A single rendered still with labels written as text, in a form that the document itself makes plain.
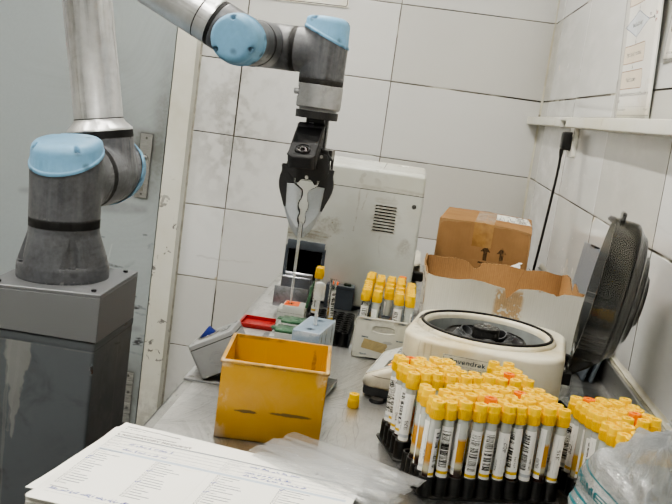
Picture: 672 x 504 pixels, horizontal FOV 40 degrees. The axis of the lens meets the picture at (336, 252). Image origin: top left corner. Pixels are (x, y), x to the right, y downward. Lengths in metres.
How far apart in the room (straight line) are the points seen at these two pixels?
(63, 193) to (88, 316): 0.20
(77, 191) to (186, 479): 0.66
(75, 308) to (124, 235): 1.87
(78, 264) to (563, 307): 0.83
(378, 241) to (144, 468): 1.03
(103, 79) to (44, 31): 1.78
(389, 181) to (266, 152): 1.40
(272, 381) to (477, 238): 1.25
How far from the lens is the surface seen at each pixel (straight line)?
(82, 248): 1.56
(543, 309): 1.68
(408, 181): 1.92
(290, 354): 1.26
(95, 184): 1.56
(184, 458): 1.06
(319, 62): 1.53
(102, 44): 1.68
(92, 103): 1.67
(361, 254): 1.94
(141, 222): 3.35
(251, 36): 1.41
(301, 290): 1.80
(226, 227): 3.33
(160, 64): 3.31
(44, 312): 1.53
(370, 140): 3.24
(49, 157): 1.54
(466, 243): 2.31
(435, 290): 1.66
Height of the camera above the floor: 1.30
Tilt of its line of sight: 9 degrees down
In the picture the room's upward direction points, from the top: 8 degrees clockwise
